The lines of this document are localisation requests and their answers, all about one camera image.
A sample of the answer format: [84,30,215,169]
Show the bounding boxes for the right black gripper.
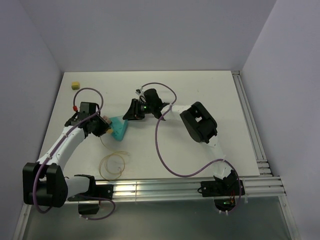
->
[123,98,154,121]

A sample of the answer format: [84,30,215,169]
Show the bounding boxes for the pink usb charger plug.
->
[102,115,112,125]

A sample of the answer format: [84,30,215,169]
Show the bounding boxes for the teal triangular power strip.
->
[110,116,128,142]

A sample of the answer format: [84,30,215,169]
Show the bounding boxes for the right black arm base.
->
[197,178,245,214]

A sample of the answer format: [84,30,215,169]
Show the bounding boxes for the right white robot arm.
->
[122,88,244,197]

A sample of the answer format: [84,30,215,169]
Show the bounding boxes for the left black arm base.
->
[67,184,115,218]

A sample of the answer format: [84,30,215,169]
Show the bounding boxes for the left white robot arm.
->
[22,102,111,208]

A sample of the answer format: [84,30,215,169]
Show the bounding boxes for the yellow cube block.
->
[71,81,81,91]

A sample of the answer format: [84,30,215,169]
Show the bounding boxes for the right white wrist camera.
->
[135,88,146,102]

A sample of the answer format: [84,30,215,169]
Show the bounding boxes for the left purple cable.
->
[32,87,117,221]

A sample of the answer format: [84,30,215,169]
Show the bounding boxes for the purple cable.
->
[141,82,243,214]
[32,87,117,221]

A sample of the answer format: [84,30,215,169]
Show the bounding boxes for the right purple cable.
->
[141,82,243,214]

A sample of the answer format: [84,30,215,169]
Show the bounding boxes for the aluminium rail frame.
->
[20,71,300,240]

